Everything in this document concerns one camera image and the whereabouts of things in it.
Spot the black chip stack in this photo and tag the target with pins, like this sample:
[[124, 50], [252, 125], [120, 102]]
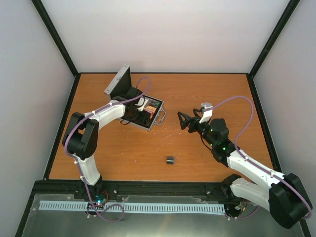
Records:
[[170, 160]]

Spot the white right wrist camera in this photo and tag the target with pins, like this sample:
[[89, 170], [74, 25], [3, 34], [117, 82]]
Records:
[[207, 111]]

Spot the aluminium poker case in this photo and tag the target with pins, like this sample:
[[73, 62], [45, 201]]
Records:
[[120, 85]]

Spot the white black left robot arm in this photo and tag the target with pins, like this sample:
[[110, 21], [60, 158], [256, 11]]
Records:
[[81, 136]]

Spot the red card deck box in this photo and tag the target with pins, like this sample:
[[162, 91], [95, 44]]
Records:
[[150, 109]]

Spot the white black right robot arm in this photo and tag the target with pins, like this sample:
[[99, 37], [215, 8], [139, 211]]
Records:
[[283, 196]]

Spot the light blue cable duct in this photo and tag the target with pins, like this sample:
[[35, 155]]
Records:
[[140, 208]]

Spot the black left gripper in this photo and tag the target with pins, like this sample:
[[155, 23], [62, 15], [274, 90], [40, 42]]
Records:
[[130, 119]]

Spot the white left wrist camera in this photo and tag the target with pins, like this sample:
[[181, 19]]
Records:
[[142, 103]]

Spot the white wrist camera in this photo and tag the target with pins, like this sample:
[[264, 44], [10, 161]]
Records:
[[207, 111], [142, 103]]

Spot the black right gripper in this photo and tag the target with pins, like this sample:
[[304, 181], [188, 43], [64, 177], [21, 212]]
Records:
[[194, 120]]

